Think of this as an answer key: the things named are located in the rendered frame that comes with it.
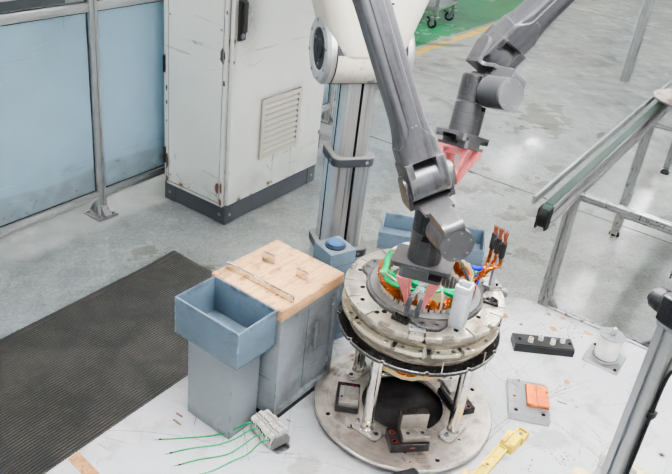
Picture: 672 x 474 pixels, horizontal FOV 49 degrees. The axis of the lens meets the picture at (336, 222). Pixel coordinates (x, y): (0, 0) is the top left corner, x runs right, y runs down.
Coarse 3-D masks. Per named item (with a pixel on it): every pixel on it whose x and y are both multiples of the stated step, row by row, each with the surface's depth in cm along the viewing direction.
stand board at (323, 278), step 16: (256, 256) 157; (288, 256) 158; (304, 256) 159; (224, 272) 150; (256, 272) 151; (272, 272) 152; (288, 272) 153; (320, 272) 154; (336, 272) 155; (240, 288) 146; (256, 288) 146; (288, 288) 148; (304, 288) 148; (320, 288) 149; (272, 304) 142; (288, 304) 143; (304, 304) 146
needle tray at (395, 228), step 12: (384, 216) 179; (396, 216) 181; (408, 216) 180; (384, 228) 182; (396, 228) 182; (408, 228) 182; (468, 228) 179; (384, 240) 173; (396, 240) 172; (408, 240) 172; (480, 240) 180; (480, 252) 169; (480, 264) 171
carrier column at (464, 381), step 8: (464, 376) 146; (464, 384) 147; (456, 392) 149; (464, 392) 148; (456, 400) 149; (464, 400) 149; (456, 408) 150; (456, 416) 151; (448, 424) 153; (456, 424) 152; (456, 432) 153
